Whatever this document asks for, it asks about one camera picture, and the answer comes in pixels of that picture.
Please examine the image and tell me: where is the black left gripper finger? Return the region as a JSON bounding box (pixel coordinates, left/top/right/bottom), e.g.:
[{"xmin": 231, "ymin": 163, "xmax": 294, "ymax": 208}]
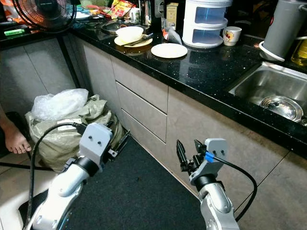
[{"xmin": 115, "ymin": 129, "xmax": 131, "ymax": 156}]

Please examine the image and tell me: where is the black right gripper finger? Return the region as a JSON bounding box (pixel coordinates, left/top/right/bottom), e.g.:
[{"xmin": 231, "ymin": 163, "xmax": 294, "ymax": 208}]
[
  {"xmin": 193, "ymin": 139, "xmax": 208, "ymax": 161},
  {"xmin": 176, "ymin": 139, "xmax": 189, "ymax": 172}
]

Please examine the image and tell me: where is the black chopstick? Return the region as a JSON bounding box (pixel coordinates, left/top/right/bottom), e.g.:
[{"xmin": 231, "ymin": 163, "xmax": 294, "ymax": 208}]
[
  {"xmin": 123, "ymin": 36, "xmax": 152, "ymax": 47},
  {"xmin": 124, "ymin": 34, "xmax": 153, "ymax": 47}
]

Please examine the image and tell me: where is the floral print plate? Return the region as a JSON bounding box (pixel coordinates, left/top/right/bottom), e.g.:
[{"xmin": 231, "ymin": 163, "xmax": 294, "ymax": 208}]
[{"xmin": 151, "ymin": 43, "xmax": 189, "ymax": 59}]

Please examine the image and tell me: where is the white bowl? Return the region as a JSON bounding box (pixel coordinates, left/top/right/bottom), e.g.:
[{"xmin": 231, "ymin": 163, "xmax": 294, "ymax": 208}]
[{"xmin": 116, "ymin": 26, "xmax": 145, "ymax": 43}]

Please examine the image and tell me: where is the grey kitchen cabinet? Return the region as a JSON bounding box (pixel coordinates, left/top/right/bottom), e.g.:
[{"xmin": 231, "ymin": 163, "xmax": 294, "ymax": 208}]
[{"xmin": 0, "ymin": 36, "xmax": 307, "ymax": 230}]

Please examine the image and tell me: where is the grey-green woven sack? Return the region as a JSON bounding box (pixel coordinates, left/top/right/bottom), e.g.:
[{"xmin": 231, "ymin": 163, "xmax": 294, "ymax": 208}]
[{"xmin": 26, "ymin": 94, "xmax": 125, "ymax": 172}]

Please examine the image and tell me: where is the black floor mat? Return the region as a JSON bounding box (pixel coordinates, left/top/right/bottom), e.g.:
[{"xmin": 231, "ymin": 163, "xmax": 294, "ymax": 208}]
[{"xmin": 18, "ymin": 137, "xmax": 207, "ymax": 230}]

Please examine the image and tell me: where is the clear plastic bag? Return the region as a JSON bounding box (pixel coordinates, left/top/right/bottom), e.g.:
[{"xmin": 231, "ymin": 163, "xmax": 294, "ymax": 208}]
[{"xmin": 31, "ymin": 88, "xmax": 89, "ymax": 121}]

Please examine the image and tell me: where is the stainless steel bowl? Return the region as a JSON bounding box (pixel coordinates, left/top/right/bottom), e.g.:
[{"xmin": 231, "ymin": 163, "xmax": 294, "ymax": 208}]
[{"xmin": 260, "ymin": 95, "xmax": 304, "ymax": 123}]

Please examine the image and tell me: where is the stainless steel sink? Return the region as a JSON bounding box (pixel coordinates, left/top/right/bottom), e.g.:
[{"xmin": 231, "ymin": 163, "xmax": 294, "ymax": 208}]
[{"xmin": 228, "ymin": 61, "xmax": 307, "ymax": 126}]

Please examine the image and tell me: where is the person's bare foot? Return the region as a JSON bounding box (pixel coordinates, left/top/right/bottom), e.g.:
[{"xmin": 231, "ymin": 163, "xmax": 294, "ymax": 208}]
[{"xmin": 0, "ymin": 109, "xmax": 32, "ymax": 155}]

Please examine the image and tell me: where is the glass pot lid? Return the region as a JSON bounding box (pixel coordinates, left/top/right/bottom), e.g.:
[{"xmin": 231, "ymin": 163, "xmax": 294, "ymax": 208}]
[{"xmin": 100, "ymin": 20, "xmax": 132, "ymax": 35}]

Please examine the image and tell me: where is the clear bag with red print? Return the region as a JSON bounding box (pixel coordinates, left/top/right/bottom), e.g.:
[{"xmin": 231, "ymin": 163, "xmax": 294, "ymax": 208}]
[{"xmin": 162, "ymin": 23, "xmax": 183, "ymax": 46}]

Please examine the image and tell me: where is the white printed mug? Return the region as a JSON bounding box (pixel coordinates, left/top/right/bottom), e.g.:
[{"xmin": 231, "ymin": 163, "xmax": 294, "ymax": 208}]
[{"xmin": 222, "ymin": 26, "xmax": 243, "ymax": 47}]

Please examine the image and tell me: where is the small white cup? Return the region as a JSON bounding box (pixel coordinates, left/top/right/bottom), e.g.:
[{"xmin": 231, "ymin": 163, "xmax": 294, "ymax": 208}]
[{"xmin": 129, "ymin": 8, "xmax": 141, "ymax": 23}]

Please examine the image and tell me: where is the white tiered food container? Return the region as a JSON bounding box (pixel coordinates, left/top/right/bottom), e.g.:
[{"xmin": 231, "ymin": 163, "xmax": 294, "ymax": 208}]
[{"xmin": 182, "ymin": 0, "xmax": 233, "ymax": 49}]

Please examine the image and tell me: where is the steel kettle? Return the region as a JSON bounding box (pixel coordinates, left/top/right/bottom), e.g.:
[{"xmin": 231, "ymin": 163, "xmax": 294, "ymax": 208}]
[{"xmin": 139, "ymin": 0, "xmax": 155, "ymax": 27}]

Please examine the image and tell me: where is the red yellow snack bag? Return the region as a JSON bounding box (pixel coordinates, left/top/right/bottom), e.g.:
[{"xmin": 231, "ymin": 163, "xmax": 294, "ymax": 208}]
[{"xmin": 109, "ymin": 0, "xmax": 136, "ymax": 20}]

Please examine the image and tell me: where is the yellow carton box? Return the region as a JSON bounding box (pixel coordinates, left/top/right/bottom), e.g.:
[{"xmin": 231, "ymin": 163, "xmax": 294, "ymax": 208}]
[{"xmin": 165, "ymin": 2, "xmax": 179, "ymax": 30}]

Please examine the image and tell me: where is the yellow oil bottle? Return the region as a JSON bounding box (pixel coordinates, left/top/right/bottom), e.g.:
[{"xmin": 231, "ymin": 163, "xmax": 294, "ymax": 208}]
[{"xmin": 291, "ymin": 39, "xmax": 307, "ymax": 67}]

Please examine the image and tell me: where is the green plastic basket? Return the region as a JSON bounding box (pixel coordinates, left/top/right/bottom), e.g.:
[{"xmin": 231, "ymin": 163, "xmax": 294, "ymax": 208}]
[{"xmin": 79, "ymin": 0, "xmax": 111, "ymax": 10}]

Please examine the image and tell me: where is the grey thermos jug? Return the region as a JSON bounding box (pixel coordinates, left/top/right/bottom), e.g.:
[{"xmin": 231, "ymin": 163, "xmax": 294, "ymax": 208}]
[{"xmin": 259, "ymin": 0, "xmax": 307, "ymax": 62}]

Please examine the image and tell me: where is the black electric fan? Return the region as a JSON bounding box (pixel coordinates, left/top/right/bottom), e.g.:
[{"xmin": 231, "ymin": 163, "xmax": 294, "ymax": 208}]
[{"xmin": 12, "ymin": 0, "xmax": 77, "ymax": 34}]

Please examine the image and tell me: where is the green flat box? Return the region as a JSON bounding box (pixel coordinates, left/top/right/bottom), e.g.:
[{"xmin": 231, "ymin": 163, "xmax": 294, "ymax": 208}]
[{"xmin": 3, "ymin": 28, "xmax": 26, "ymax": 37}]

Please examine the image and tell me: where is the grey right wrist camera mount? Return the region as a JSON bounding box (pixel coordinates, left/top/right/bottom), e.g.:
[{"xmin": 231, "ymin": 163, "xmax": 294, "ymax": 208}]
[{"xmin": 189, "ymin": 138, "xmax": 228, "ymax": 186}]

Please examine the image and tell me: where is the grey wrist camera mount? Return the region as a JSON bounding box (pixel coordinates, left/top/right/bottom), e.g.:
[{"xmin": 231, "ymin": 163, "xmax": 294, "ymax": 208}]
[
  {"xmin": 189, "ymin": 138, "xmax": 228, "ymax": 186},
  {"xmin": 78, "ymin": 123, "xmax": 114, "ymax": 163}
]

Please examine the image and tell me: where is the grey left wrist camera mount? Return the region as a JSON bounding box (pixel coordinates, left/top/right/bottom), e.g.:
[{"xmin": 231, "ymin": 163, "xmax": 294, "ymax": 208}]
[{"xmin": 78, "ymin": 123, "xmax": 114, "ymax": 163}]

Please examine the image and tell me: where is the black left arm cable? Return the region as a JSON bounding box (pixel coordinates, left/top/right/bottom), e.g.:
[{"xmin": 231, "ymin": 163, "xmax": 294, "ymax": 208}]
[{"xmin": 25, "ymin": 122, "xmax": 88, "ymax": 228}]

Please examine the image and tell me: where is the grey wall power socket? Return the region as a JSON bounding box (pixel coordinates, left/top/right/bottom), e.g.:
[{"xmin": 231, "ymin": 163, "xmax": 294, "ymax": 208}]
[{"xmin": 154, "ymin": 0, "xmax": 165, "ymax": 19}]

